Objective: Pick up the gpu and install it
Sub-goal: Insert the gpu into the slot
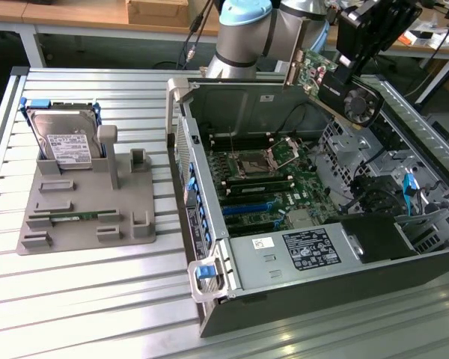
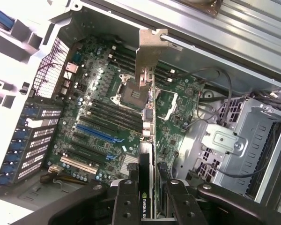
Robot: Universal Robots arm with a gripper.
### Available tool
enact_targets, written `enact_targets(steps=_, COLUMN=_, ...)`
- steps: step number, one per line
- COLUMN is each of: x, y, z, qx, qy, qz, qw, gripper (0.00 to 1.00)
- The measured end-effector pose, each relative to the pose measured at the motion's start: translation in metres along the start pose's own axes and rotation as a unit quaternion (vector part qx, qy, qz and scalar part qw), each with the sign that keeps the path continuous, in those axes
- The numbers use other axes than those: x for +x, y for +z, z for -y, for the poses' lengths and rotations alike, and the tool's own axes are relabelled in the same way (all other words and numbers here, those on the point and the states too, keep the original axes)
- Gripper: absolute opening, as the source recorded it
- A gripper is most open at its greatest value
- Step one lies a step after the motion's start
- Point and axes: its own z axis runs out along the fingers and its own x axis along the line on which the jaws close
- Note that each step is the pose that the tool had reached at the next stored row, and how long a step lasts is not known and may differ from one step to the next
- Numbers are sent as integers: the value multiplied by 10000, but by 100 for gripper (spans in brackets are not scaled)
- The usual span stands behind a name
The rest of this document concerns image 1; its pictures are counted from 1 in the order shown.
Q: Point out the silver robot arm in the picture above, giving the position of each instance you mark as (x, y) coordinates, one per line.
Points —
(243, 37)

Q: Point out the metal disk bay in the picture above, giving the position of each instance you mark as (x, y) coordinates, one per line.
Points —
(426, 235)
(340, 149)

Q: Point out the grey parts rack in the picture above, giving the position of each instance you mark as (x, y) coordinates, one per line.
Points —
(78, 232)

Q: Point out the cluttered wooden top workbench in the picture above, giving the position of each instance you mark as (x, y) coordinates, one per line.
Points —
(434, 50)

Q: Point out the small white black box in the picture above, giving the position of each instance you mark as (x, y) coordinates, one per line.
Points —
(421, 37)

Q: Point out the long black expansion slot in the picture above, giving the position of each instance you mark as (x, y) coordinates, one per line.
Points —
(239, 201)
(247, 225)

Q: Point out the silver chipset heatsink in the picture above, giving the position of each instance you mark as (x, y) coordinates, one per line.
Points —
(301, 219)

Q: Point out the black RAM slot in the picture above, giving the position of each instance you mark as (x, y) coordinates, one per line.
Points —
(254, 178)
(254, 174)
(254, 146)
(254, 142)

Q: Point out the brown cardboard box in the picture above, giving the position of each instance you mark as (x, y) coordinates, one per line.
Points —
(157, 11)

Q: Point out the green RAM stick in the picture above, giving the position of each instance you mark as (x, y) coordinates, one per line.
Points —
(82, 215)
(262, 188)

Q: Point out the grey power supply unit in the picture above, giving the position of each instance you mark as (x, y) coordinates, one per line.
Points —
(254, 269)

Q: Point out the hard disk in blue carrier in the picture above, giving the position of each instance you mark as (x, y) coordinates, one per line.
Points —
(60, 127)

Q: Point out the metal socket cover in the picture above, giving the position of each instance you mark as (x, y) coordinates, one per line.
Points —
(289, 140)

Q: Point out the CPU socket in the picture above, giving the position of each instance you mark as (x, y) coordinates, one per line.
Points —
(252, 164)

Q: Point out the open black PC case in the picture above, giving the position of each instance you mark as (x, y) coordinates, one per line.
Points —
(322, 295)

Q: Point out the graphics card with black cooler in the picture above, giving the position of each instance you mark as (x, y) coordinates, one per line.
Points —
(359, 102)

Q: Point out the blue expansion slot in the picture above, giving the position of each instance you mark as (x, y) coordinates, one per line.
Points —
(243, 210)

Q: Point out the blue card retention clip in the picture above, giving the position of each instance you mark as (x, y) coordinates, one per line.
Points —
(191, 184)
(208, 236)
(201, 211)
(198, 200)
(190, 168)
(205, 223)

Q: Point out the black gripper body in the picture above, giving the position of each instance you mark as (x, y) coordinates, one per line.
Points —
(374, 26)

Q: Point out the thin metal locking lever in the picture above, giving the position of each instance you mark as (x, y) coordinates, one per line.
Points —
(232, 142)

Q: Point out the green motherboard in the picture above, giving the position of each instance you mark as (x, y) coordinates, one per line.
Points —
(307, 194)

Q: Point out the black plastic shroud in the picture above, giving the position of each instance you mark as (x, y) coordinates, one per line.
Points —
(374, 239)

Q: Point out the blue case latch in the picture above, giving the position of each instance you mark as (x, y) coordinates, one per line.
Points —
(204, 272)

